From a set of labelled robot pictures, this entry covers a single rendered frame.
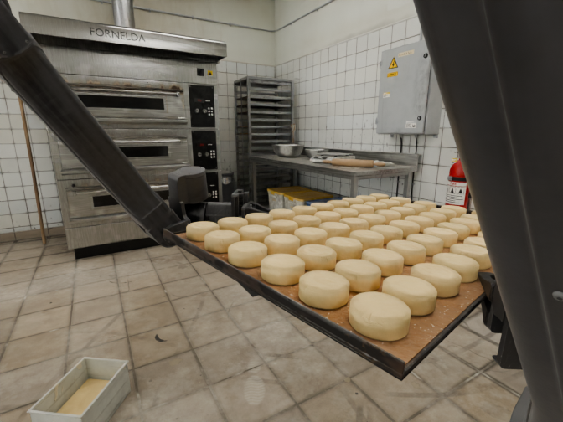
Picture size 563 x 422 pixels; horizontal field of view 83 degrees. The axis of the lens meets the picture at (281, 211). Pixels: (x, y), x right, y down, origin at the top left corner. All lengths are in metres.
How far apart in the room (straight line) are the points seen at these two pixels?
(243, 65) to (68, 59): 2.28
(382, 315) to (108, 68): 3.27
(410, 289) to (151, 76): 3.25
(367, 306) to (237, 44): 4.69
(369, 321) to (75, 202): 3.21
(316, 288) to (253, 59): 4.70
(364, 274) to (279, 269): 0.09
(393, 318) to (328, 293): 0.06
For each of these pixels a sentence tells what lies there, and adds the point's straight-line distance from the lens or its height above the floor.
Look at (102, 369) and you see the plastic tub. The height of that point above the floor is 0.10.
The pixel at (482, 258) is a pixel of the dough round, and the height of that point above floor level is 1.01.
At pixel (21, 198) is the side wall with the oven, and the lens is 4.48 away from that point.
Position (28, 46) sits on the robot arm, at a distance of 0.49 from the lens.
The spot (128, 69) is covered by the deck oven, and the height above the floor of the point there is 1.72.
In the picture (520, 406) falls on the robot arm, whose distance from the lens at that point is 0.28.
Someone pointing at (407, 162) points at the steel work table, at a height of 0.91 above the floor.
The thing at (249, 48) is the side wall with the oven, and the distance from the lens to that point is 4.94.
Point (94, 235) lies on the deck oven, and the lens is 3.48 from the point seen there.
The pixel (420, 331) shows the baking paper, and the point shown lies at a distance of 0.31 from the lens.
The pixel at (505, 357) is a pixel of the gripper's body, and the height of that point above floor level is 0.96.
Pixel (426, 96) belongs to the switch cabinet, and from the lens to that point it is 2.79.
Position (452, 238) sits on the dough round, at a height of 1.01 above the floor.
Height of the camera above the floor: 1.17
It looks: 14 degrees down
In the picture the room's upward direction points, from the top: straight up
